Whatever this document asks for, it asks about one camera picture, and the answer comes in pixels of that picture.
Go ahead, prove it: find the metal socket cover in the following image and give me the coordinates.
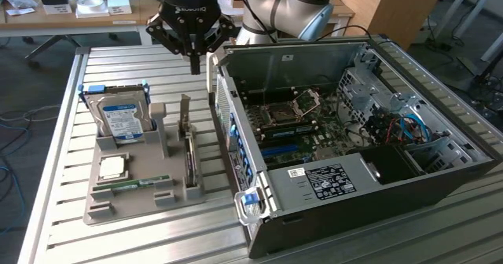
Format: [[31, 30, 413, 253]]
[[293, 88, 323, 119]]

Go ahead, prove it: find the green RAM stick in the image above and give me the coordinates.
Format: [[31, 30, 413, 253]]
[[94, 174, 172, 192]]

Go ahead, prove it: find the silver CPU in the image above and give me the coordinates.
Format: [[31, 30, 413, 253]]
[[99, 157, 127, 180]]

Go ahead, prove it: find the CPU socket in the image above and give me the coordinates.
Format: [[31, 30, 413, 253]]
[[266, 103, 303, 125]]

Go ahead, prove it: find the grey power supply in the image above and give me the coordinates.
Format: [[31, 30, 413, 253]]
[[267, 153, 382, 213]]

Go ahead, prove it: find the white paper label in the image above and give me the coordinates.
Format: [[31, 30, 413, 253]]
[[6, 7, 36, 17]]

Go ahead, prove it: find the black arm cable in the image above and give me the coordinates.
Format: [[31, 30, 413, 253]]
[[231, 0, 276, 43]]

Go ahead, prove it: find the wooden desk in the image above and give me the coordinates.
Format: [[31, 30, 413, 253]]
[[139, 0, 355, 45], [0, 0, 143, 67]]

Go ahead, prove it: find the green motherboard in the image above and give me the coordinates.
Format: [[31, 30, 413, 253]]
[[242, 87, 373, 170]]

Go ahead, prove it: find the red wire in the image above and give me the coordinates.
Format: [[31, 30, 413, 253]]
[[383, 119, 395, 143]]

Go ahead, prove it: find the blue floor cable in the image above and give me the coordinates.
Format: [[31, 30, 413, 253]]
[[0, 122, 31, 235]]

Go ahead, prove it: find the flat white box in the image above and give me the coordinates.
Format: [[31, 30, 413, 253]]
[[74, 6, 111, 19]]

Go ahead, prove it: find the black fan shroud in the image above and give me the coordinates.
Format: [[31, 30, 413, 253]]
[[359, 145, 427, 185]]

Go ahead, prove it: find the metal disk bay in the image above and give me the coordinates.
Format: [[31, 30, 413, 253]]
[[401, 136, 475, 175]]

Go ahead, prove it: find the white paper stack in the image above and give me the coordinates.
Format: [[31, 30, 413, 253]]
[[218, 0, 247, 17]]

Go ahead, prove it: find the small white labelled box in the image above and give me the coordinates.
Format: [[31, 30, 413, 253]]
[[107, 0, 134, 15]]

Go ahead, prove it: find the blue wire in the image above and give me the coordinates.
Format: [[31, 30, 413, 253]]
[[397, 113, 431, 144]]

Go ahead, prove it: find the black and white box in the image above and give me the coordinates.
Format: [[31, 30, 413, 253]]
[[39, 0, 74, 15]]

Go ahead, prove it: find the hard disk with blue carrier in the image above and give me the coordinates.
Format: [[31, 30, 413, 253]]
[[78, 80, 158, 144]]

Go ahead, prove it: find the white metal table frame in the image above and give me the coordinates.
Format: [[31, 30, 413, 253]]
[[434, 0, 503, 61]]

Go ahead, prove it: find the open black PC case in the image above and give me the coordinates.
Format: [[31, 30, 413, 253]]
[[206, 35, 498, 259]]

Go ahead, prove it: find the graphics card with metal bracket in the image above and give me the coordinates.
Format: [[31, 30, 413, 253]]
[[178, 94, 199, 188]]

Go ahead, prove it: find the white floor cable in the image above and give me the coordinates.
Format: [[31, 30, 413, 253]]
[[0, 104, 63, 123]]

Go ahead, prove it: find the grey parts rack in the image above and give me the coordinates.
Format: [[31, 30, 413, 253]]
[[83, 101, 208, 226]]

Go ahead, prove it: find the white tape roll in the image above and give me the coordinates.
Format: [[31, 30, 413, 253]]
[[76, 0, 106, 11]]

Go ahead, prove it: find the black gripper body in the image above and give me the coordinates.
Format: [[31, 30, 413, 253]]
[[158, 0, 223, 41]]

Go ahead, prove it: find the blue expansion slot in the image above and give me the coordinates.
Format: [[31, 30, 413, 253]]
[[262, 144, 299, 157]]

